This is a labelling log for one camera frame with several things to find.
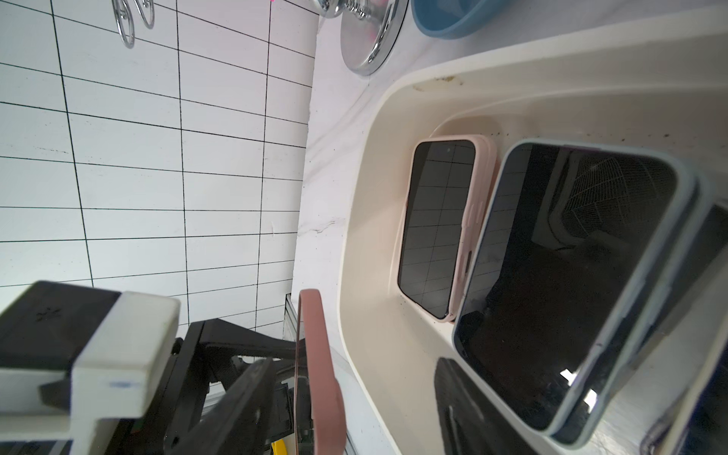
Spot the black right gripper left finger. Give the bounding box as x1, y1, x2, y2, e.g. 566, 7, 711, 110
164, 358, 276, 454

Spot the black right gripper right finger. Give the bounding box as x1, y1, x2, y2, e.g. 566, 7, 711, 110
434, 358, 536, 455

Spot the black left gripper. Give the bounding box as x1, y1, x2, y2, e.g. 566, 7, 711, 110
107, 318, 296, 454

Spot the white plastic storage box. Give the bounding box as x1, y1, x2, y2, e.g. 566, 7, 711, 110
339, 5, 727, 454

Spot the chrome glass holder stand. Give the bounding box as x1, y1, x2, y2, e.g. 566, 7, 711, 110
110, 0, 409, 76

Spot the blue ceramic bowl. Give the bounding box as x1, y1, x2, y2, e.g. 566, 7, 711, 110
411, 0, 509, 40

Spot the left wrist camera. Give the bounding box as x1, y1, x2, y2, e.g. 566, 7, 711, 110
1, 281, 180, 454

